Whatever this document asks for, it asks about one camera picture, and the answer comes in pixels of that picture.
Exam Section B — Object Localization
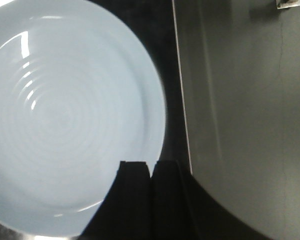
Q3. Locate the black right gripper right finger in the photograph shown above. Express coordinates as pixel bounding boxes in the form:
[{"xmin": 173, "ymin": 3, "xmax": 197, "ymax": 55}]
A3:
[{"xmin": 151, "ymin": 160, "xmax": 267, "ymax": 240}]

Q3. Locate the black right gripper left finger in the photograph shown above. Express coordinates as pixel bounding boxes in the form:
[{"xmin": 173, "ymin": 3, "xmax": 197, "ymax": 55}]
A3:
[{"xmin": 79, "ymin": 161, "xmax": 152, "ymax": 240}]

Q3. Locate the light blue plate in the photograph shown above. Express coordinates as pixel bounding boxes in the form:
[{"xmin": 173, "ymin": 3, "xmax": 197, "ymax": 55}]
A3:
[{"xmin": 0, "ymin": 0, "xmax": 166, "ymax": 237}]

